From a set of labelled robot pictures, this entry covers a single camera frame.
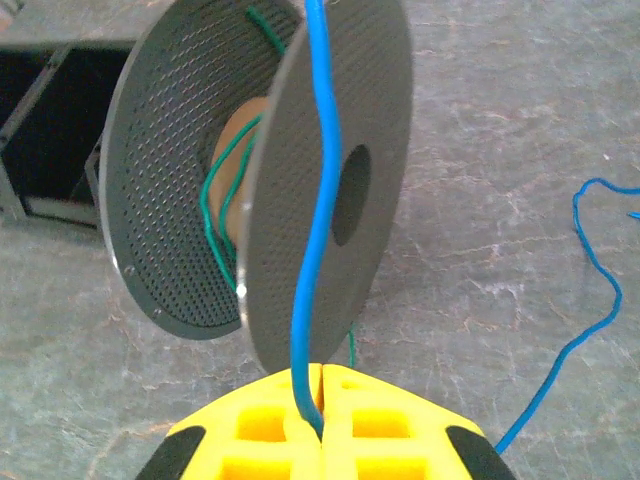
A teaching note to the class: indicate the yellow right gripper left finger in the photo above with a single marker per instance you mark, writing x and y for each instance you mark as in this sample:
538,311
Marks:
260,450

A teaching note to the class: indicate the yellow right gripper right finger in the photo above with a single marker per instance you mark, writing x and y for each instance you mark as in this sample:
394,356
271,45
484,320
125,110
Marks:
400,450

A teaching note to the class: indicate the black open box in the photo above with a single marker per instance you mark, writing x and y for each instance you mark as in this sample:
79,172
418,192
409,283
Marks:
55,130

